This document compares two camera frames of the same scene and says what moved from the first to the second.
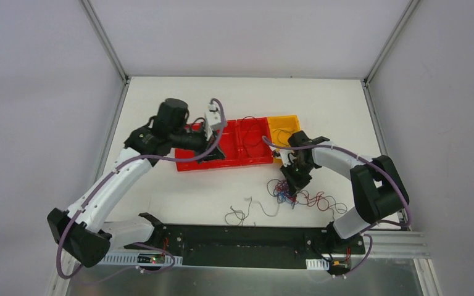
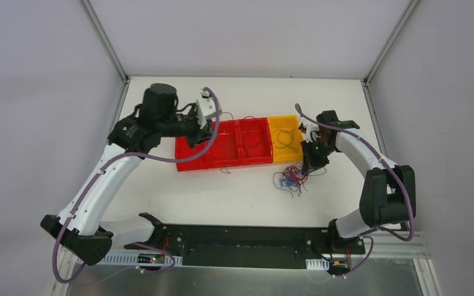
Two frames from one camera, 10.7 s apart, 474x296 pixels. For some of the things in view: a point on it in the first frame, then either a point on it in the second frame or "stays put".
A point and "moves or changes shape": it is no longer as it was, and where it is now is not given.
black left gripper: [210, 147] → [198, 133]
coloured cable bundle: [280, 189] moves or changes shape
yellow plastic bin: [281, 128] stays put
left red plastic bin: [188, 153] stays put
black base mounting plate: [255, 246] stays put
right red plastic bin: [253, 150] stays put
